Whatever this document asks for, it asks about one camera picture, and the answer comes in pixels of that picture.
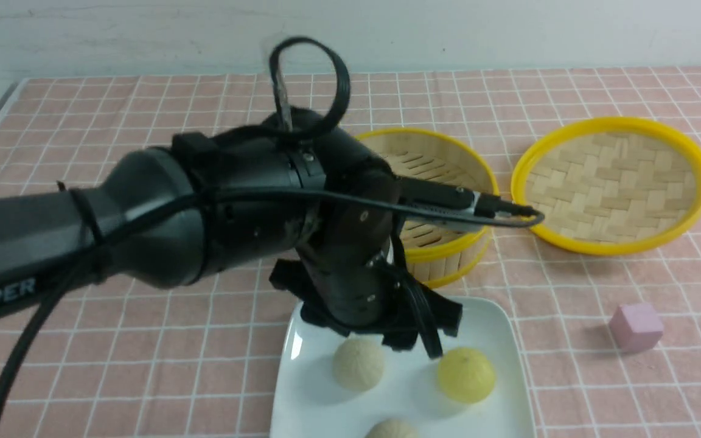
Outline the white square plate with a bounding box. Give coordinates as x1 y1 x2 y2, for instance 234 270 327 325
270 296 537 437

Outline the yellow rimmed woven steamer lid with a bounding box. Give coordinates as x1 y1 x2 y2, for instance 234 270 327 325
510 117 701 256

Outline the white steamed bun front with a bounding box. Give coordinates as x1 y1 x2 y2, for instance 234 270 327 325
364 418 420 438

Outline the pink cube block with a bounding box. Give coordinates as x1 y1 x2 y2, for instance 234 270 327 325
609 302 664 353

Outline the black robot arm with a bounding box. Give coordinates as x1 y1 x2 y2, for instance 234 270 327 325
0 128 462 358

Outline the pink checkered tablecloth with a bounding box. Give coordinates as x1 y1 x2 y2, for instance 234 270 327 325
0 66 701 437

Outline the black cable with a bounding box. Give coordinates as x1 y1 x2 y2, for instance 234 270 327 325
0 36 546 438

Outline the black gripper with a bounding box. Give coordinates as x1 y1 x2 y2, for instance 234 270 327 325
268 255 464 360

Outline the yellow steamed bun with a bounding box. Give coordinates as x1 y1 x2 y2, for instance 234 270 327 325
437 347 497 405

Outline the yellow rimmed bamboo steamer basket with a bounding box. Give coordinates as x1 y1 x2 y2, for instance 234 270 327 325
357 127 499 289

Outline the white steamed bun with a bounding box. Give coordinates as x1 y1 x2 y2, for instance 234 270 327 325
333 337 386 392
364 418 420 438

